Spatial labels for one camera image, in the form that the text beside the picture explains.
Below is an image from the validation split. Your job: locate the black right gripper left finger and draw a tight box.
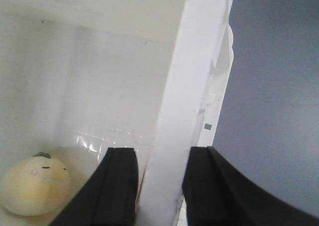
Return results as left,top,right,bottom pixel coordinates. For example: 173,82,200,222
51,147,139,226

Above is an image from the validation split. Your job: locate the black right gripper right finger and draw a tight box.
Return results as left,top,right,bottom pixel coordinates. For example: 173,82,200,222
182,146,319,226

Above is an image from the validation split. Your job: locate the cream yellow plush toy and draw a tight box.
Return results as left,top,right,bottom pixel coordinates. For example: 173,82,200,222
0,152,71,216

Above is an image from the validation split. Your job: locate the white plastic tote crate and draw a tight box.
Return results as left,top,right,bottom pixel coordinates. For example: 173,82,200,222
0,0,233,226

